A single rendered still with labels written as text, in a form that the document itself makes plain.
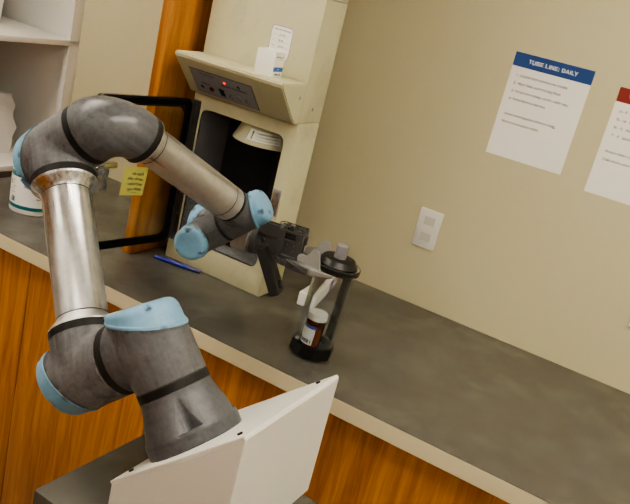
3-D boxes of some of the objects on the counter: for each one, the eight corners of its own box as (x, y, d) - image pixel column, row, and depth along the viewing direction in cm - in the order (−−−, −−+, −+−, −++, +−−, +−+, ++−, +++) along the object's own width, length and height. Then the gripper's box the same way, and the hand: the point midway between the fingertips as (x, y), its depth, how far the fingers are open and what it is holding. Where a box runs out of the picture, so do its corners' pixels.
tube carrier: (337, 346, 188) (364, 264, 182) (328, 363, 178) (356, 278, 171) (295, 330, 190) (320, 249, 183) (284, 346, 179) (310, 261, 173)
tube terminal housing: (216, 240, 243) (269, -17, 219) (305, 278, 230) (372, 9, 206) (164, 254, 222) (217, -29, 198) (259, 297, 209) (327, -1, 185)
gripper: (247, 224, 172) (337, 253, 168) (269, 210, 187) (352, 236, 183) (239, 260, 174) (327, 290, 171) (261, 243, 189) (343, 270, 186)
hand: (333, 272), depth 178 cm, fingers closed on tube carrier, 9 cm apart
